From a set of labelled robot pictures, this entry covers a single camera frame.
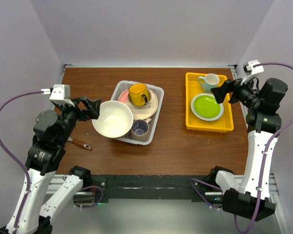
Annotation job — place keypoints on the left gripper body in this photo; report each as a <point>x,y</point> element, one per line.
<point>71,114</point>

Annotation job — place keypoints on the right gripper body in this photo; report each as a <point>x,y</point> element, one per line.
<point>245,93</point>

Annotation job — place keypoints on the cream ceramic bowl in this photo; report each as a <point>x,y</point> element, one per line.
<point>115,119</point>

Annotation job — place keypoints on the pink cream branch plate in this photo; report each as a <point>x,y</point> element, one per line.
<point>140,112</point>

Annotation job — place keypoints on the yellow glass cup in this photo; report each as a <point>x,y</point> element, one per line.
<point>137,88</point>

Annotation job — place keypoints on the pink purple mug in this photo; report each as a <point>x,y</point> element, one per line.
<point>140,129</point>

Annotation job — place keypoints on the purple patterned small bowl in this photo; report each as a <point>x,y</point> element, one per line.
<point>149,98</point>

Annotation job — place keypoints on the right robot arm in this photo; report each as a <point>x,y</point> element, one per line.
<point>251,198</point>

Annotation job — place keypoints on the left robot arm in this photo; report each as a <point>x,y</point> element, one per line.
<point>32,214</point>

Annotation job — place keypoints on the light blue mug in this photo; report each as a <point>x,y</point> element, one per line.
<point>208,81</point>

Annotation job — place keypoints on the lime green plate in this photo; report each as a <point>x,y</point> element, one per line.
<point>205,107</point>

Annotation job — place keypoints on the yellow plastic tray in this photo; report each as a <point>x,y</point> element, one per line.
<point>223,124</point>

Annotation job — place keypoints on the white plastic basket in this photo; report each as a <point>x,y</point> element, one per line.
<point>159,92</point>

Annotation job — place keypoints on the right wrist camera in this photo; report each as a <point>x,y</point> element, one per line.
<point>252,69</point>

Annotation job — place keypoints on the spatula with wooden handle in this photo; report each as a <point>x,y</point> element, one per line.
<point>80,144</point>

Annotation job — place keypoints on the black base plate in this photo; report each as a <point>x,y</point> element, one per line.
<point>106,187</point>

